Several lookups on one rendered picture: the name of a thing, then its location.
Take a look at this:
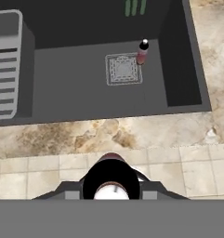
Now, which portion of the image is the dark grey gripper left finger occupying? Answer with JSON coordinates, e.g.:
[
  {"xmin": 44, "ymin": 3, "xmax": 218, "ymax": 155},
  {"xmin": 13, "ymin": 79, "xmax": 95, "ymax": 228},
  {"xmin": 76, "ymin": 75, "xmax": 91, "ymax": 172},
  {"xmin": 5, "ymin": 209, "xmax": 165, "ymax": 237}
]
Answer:
[{"xmin": 32, "ymin": 180, "xmax": 87, "ymax": 201}]

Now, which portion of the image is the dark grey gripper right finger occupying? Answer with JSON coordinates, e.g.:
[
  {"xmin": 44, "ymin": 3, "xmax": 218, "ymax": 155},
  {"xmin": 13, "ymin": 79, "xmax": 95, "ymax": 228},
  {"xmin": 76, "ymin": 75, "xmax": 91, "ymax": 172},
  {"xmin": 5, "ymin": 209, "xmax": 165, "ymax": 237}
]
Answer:
[{"xmin": 137, "ymin": 180, "xmax": 190, "ymax": 201}]

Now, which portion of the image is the dark grey sink basin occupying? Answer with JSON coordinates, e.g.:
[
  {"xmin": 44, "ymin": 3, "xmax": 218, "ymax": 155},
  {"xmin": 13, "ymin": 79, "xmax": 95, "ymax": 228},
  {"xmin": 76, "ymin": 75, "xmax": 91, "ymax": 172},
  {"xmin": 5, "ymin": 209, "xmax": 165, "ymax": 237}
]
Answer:
[{"xmin": 0, "ymin": 0, "xmax": 213, "ymax": 128}]

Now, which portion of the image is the square grey sink drain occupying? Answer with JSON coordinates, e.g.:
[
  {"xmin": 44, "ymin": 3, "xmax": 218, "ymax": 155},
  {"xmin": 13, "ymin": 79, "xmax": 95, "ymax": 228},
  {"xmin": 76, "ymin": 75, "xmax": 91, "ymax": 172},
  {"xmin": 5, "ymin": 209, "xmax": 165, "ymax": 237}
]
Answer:
[{"xmin": 104, "ymin": 52, "xmax": 144, "ymax": 86}]

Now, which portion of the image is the grey slotted sink rack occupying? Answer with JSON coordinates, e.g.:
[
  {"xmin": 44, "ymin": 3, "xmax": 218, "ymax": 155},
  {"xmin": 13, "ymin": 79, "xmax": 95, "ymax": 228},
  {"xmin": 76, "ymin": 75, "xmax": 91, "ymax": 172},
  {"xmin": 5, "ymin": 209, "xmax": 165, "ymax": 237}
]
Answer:
[{"xmin": 0, "ymin": 9, "xmax": 24, "ymax": 121}]

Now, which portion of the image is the green striped object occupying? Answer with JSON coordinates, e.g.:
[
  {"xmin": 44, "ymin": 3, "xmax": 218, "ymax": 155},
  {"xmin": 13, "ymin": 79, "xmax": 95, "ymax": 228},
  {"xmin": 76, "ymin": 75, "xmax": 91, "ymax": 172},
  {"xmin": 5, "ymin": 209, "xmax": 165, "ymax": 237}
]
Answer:
[{"xmin": 124, "ymin": 0, "xmax": 148, "ymax": 18}]

